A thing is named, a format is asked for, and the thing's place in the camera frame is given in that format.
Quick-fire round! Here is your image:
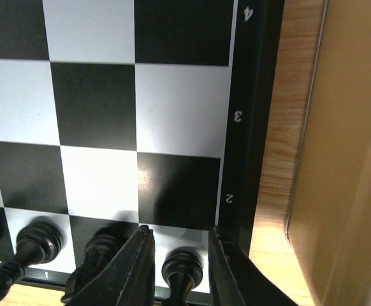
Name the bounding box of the gold metal tin with pieces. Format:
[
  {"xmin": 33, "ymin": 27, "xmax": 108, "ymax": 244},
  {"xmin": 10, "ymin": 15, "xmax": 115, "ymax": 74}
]
[{"xmin": 286, "ymin": 1, "xmax": 371, "ymax": 305}]

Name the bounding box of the black pawn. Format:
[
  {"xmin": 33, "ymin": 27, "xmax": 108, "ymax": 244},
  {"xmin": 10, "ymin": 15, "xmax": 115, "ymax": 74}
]
[{"xmin": 61, "ymin": 226, "xmax": 128, "ymax": 304}]

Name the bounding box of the black and grey chessboard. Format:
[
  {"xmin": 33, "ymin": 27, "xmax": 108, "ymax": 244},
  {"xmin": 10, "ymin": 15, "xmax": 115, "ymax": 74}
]
[{"xmin": 0, "ymin": 1, "xmax": 284, "ymax": 302}]

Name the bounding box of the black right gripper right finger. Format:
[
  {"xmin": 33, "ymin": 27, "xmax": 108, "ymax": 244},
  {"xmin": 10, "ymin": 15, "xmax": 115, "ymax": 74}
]
[{"xmin": 208, "ymin": 226, "xmax": 296, "ymax": 306}]

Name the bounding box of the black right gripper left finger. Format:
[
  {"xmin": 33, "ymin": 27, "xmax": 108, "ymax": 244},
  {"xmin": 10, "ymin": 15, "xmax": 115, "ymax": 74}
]
[{"xmin": 67, "ymin": 225, "xmax": 155, "ymax": 305}]

